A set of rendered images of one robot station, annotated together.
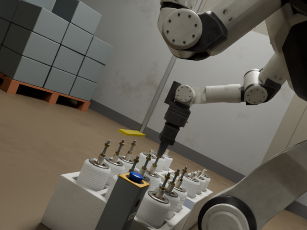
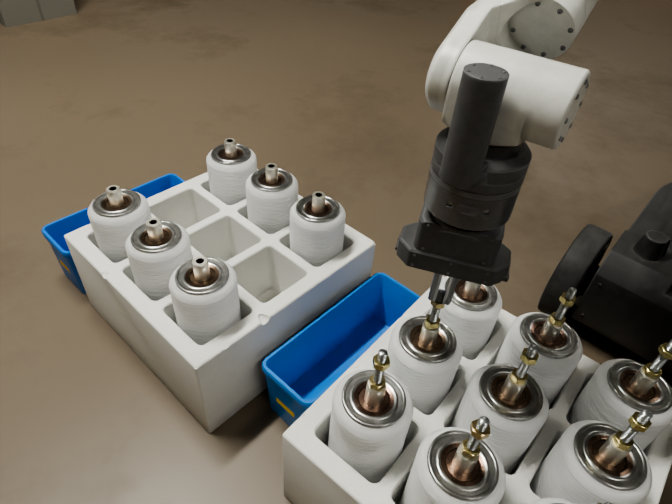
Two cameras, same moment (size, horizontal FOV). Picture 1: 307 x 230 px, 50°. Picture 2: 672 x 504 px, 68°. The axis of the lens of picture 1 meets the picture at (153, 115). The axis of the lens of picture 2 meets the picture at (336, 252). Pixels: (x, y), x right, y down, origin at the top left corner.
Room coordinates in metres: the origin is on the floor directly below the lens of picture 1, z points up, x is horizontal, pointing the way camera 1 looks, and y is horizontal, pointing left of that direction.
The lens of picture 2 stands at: (1.29, 0.35, 0.76)
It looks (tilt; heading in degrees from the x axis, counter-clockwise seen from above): 42 degrees down; 288
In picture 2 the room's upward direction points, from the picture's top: 5 degrees clockwise
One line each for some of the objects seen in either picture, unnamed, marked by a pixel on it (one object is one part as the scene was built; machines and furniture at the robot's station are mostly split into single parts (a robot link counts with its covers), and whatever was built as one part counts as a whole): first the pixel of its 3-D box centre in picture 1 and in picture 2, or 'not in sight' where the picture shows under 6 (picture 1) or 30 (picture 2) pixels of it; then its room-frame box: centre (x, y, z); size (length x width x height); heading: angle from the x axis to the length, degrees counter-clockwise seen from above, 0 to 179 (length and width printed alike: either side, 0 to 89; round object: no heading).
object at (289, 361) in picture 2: not in sight; (346, 351); (1.42, -0.16, 0.06); 0.30 x 0.11 x 0.12; 68
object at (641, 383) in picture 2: (160, 193); (644, 380); (1.03, -0.12, 0.26); 0.02 x 0.02 x 0.03
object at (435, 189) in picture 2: (172, 127); (462, 216); (1.29, -0.09, 0.45); 0.13 x 0.10 x 0.12; 4
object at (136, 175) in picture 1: (135, 177); not in sight; (0.88, -0.03, 0.32); 0.04 x 0.04 x 0.02
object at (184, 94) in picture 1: (180, 99); (496, 124); (1.29, -0.07, 0.57); 0.11 x 0.11 x 0.11; 77
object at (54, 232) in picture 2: not in sight; (130, 231); (1.96, -0.27, 0.06); 0.30 x 0.11 x 0.12; 68
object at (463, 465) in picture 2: (115, 158); (465, 458); (1.22, 0.06, 0.26); 0.02 x 0.02 x 0.03
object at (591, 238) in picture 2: not in sight; (574, 272); (1.06, -0.50, 0.10); 0.20 x 0.05 x 0.20; 69
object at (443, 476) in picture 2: (113, 161); (462, 464); (1.22, 0.06, 0.25); 0.08 x 0.08 x 0.01
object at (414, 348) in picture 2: (150, 173); (427, 339); (1.29, -0.09, 0.25); 0.08 x 0.08 x 0.01
